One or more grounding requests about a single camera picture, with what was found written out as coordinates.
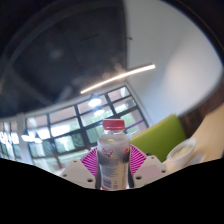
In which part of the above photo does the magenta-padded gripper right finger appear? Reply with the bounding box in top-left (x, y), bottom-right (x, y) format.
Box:
top-left (128, 143), bottom-right (170, 189)

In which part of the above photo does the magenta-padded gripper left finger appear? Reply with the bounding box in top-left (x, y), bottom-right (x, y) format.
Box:
top-left (59, 146), bottom-right (101, 190)

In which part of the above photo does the clear red-capped drink bottle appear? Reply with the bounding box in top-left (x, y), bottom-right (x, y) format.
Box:
top-left (95, 118), bottom-right (132, 191)

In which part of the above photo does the green upholstered bench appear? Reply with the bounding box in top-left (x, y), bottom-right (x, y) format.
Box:
top-left (129, 114), bottom-right (188, 163)

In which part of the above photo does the white bowl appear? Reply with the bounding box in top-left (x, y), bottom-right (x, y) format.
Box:
top-left (165, 137), bottom-right (198, 173)

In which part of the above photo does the group of pendant lamps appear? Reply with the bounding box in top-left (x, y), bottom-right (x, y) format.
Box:
top-left (20, 94), bottom-right (106, 144)

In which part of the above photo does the curved linear ceiling light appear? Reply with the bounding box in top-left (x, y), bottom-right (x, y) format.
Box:
top-left (79, 63), bottom-right (157, 95)

